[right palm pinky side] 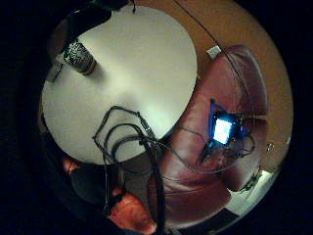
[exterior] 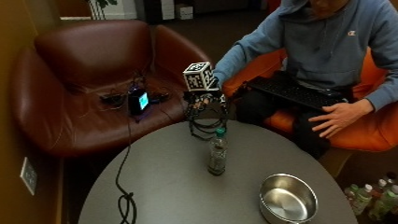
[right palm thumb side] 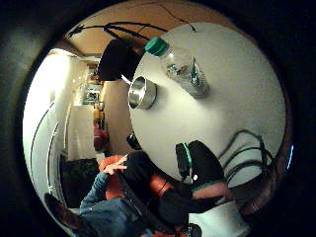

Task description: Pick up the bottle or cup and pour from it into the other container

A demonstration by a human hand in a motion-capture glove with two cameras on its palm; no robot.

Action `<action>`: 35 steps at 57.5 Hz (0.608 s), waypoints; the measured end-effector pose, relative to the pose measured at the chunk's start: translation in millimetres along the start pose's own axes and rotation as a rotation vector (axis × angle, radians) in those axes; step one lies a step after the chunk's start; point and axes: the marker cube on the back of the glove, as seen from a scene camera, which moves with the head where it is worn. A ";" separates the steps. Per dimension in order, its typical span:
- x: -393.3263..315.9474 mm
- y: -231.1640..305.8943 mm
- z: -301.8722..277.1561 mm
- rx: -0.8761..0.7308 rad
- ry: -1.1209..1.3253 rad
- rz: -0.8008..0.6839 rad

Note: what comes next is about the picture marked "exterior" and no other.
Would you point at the orange chair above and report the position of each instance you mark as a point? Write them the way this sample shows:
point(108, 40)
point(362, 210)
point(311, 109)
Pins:
point(368, 130)

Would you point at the black keyboard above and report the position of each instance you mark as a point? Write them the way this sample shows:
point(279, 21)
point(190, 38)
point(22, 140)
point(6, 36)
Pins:
point(295, 91)

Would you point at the clear bottle with green cap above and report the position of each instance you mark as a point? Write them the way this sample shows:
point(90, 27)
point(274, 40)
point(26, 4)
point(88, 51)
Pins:
point(217, 155)

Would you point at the black flat device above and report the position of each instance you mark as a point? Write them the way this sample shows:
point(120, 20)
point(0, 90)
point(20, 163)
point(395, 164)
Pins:
point(159, 97)

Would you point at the white marker cube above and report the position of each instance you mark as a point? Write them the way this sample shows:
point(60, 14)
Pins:
point(198, 76)

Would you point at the black device with lit screen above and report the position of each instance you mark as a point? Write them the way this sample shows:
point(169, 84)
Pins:
point(138, 101)

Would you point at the small green bottle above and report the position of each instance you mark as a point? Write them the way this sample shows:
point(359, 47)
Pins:
point(350, 189)

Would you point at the dark bottle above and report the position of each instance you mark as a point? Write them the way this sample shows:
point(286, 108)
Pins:
point(390, 179)

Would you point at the the person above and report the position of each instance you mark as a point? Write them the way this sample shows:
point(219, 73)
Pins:
point(323, 46)

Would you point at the red bottle with white cap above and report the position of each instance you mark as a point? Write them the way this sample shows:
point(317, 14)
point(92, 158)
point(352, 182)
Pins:
point(379, 186)

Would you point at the green bottle with white cap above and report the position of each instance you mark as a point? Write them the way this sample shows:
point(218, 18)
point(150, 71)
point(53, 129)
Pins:
point(383, 203)
point(360, 199)

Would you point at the steel bowl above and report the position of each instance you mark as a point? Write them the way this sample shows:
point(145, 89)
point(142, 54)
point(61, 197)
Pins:
point(287, 199)

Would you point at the brown leather armchair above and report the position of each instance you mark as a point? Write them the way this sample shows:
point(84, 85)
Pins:
point(82, 77)

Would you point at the white cardboard box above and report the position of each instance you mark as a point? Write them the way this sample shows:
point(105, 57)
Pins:
point(183, 11)

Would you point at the white panel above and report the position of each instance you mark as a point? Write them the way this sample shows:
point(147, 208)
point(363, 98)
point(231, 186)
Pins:
point(166, 9)

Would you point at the white planter box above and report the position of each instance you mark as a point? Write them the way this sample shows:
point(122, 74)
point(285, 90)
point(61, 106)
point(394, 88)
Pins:
point(113, 11)

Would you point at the white wall outlet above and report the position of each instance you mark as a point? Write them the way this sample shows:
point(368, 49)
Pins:
point(28, 175)

